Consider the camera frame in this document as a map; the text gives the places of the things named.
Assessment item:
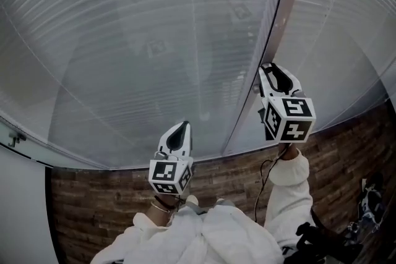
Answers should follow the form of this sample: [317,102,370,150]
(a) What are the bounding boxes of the person's left shoe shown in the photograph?
[184,194,199,211]

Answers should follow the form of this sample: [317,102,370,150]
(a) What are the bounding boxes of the person's white fleece jacket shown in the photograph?
[123,203,285,264]

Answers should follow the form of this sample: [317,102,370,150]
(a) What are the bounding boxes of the frosted glass door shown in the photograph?
[0,114,55,264]

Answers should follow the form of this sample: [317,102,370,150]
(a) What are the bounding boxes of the person's shoe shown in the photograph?
[215,197,236,208]
[184,194,199,211]

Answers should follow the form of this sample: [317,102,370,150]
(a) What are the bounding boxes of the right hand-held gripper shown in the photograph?
[257,62,317,143]

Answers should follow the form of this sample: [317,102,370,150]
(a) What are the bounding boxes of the person's right forearm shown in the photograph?
[262,142,315,245]

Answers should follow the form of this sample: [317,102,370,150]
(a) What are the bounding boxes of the black strapped bag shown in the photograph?
[295,210,363,264]

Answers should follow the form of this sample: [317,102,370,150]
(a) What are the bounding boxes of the person's right shoe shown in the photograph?
[215,197,236,208]

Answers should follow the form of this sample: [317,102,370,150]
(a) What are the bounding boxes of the thin black cable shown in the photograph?
[254,143,295,224]

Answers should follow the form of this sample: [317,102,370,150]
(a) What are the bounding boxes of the black door handle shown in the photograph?
[7,129,28,148]

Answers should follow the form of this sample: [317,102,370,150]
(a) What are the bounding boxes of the thin metal bangle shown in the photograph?
[150,201,171,215]

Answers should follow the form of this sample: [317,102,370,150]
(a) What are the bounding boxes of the person's left forearm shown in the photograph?
[91,194,186,264]

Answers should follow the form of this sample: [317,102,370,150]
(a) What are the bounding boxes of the black wrist band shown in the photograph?
[153,195,177,211]

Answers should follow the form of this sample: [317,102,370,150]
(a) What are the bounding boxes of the black and blue bundle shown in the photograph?
[357,172,388,234]

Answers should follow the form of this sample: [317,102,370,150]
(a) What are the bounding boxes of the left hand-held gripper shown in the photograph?
[148,121,195,195]

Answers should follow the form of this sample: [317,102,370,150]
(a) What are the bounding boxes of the wide white slatted blinds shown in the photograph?
[0,0,291,171]

